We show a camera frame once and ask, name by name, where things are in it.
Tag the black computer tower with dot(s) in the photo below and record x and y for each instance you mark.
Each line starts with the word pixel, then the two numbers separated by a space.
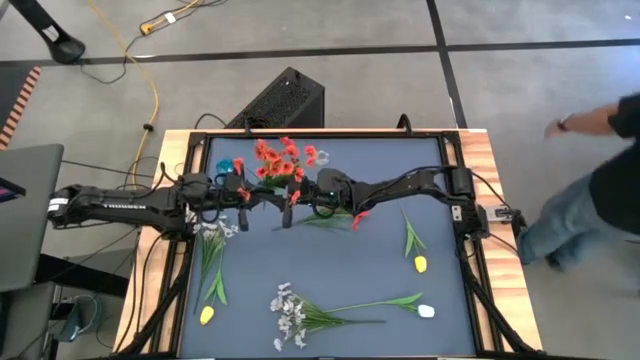
pixel 285 100

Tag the person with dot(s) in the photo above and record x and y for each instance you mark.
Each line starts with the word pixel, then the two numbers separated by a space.
pixel 615 190

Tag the grey connector box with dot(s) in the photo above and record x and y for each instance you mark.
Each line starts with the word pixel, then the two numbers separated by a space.
pixel 500 213

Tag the black desk base bar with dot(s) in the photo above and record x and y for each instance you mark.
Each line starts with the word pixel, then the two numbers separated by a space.
pixel 80 275

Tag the silver bracket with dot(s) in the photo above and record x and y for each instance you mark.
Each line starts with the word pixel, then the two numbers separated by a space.
pixel 457 213

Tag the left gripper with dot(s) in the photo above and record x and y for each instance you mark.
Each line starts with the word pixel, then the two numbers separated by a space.
pixel 230 192

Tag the black aluminium table frame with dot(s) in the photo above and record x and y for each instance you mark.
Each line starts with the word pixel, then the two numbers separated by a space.
pixel 350 134

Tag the small white flower bouquet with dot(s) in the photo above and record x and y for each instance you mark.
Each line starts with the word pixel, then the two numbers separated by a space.
pixel 212 250

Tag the red flower bouquet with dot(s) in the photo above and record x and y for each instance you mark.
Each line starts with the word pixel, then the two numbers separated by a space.
pixel 325 220
pixel 275 165

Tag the white tulip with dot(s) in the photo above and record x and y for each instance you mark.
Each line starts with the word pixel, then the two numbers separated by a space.
pixel 426 311

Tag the yellow tulip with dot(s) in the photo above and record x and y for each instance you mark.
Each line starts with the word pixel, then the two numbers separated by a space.
pixel 421 264
pixel 207 315

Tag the large white flower bouquet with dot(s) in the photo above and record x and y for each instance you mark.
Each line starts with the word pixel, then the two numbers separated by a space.
pixel 310 317

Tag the grey desk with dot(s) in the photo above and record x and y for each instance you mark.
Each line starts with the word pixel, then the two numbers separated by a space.
pixel 35 225

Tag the blue glass vase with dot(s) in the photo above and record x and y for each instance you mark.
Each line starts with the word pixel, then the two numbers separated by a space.
pixel 225 166

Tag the dark screen device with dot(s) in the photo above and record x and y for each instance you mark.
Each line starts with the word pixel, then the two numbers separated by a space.
pixel 10 191

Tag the clear glass vase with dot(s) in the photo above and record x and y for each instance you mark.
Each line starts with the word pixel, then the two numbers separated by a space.
pixel 323 158

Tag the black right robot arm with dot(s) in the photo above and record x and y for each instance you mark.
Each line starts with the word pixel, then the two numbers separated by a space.
pixel 400 187

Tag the black mat orange striped edge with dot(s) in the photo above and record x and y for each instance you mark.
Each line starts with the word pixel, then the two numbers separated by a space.
pixel 15 100

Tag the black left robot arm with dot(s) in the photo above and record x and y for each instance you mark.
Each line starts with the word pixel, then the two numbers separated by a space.
pixel 125 202

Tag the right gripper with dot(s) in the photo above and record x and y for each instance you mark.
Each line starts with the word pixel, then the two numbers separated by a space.
pixel 306 195

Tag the blue-grey table mat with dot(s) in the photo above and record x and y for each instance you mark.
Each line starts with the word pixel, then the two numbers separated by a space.
pixel 350 280

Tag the person's hand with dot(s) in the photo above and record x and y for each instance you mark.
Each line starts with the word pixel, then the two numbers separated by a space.
pixel 551 129

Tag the black floor stand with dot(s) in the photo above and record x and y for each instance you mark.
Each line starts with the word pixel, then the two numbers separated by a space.
pixel 60 45

